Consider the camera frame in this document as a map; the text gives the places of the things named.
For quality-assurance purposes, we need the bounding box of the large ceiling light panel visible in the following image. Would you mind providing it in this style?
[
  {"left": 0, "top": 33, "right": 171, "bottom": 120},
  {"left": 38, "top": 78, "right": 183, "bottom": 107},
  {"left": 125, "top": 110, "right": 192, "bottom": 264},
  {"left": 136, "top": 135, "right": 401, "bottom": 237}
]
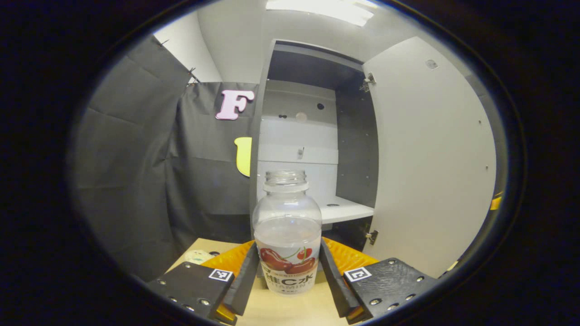
[{"left": 265, "top": 0, "right": 375, "bottom": 27}]

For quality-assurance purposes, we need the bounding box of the grey cabinet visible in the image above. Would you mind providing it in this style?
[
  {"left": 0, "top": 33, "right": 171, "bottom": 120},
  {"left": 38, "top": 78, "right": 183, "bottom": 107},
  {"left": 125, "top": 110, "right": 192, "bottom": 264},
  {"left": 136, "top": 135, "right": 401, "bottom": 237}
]
[{"left": 249, "top": 38, "right": 379, "bottom": 252}]

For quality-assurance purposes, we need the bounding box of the cream plush toy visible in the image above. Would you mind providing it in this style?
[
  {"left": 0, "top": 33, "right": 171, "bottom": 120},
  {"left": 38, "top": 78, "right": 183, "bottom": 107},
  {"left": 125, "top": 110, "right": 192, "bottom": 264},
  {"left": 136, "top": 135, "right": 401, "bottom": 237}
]
[{"left": 184, "top": 249, "right": 214, "bottom": 266}]

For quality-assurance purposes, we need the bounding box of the white cabinet shelf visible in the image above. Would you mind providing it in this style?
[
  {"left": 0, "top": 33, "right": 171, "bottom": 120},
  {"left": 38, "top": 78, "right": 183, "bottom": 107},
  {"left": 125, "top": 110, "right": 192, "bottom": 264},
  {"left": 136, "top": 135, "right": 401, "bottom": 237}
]
[{"left": 317, "top": 196, "right": 376, "bottom": 225}]

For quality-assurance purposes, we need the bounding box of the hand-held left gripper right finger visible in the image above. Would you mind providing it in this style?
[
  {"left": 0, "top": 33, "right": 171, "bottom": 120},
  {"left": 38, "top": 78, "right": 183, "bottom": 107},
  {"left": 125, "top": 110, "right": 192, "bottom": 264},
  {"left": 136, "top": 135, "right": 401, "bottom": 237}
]
[{"left": 319, "top": 237, "right": 438, "bottom": 324}]

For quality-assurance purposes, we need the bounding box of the white cabinet door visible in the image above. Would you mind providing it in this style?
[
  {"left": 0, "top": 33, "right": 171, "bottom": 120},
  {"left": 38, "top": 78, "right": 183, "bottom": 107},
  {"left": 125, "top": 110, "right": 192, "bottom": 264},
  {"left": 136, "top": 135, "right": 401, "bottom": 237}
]
[{"left": 362, "top": 36, "right": 498, "bottom": 279}]

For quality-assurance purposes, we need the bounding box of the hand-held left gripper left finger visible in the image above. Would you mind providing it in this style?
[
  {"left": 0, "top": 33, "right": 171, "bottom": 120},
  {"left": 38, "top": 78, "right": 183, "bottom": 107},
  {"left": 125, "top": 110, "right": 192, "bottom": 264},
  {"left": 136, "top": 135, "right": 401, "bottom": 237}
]
[{"left": 147, "top": 240, "right": 260, "bottom": 324}]

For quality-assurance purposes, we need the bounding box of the clear plastic bottle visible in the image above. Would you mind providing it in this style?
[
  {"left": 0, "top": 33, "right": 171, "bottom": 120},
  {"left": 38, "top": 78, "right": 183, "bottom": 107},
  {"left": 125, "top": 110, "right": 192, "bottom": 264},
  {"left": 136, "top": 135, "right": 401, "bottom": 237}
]
[{"left": 252, "top": 170, "right": 323, "bottom": 297}]

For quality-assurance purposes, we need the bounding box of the black backdrop cloth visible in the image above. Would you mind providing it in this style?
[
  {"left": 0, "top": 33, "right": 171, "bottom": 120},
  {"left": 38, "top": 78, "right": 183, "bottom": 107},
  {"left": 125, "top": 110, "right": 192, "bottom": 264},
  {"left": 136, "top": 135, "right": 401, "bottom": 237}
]
[{"left": 72, "top": 35, "right": 261, "bottom": 281}]

